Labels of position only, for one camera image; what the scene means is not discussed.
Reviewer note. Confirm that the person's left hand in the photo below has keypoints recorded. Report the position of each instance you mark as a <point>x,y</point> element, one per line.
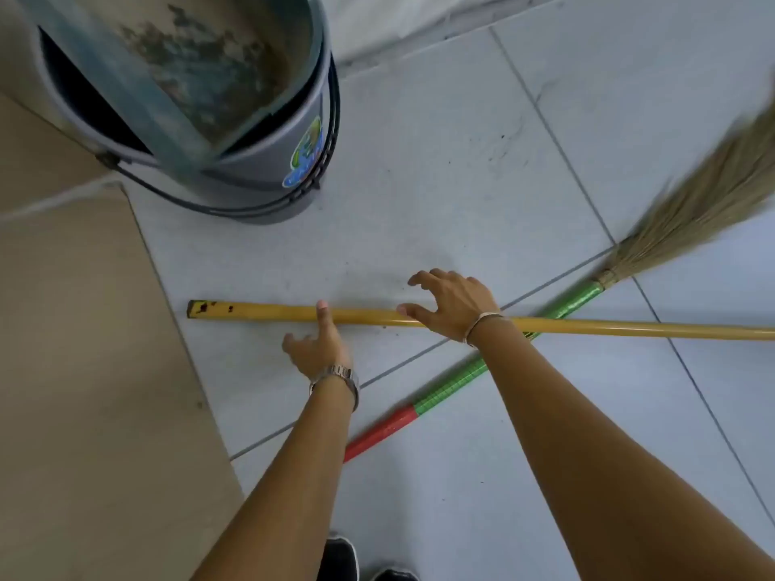
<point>321,350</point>

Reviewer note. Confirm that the silver metal wristwatch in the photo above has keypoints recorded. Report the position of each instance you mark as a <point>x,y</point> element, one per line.
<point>342,376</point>

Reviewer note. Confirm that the dirty blue dustpan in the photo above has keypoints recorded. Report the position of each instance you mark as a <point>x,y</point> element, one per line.
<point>200,66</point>

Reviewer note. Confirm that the person's right hand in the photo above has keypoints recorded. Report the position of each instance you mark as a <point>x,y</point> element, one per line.
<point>460,302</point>

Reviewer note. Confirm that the flat brown cardboard sheet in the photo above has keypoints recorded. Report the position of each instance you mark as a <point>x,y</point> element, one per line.
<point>91,369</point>

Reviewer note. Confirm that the person's left forearm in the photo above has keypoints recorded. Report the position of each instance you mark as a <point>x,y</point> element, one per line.
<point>284,484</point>

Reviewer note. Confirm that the black left shoe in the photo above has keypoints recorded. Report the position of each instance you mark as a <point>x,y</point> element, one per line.
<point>338,561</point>

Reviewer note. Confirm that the person's right forearm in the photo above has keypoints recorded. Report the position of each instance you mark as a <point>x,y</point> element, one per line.
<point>581,453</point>

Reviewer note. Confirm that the grey plastic bucket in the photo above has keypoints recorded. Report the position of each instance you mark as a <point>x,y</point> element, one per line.
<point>257,172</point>

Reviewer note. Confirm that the yellow mop handle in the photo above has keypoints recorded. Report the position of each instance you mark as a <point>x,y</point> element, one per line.
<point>260,310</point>

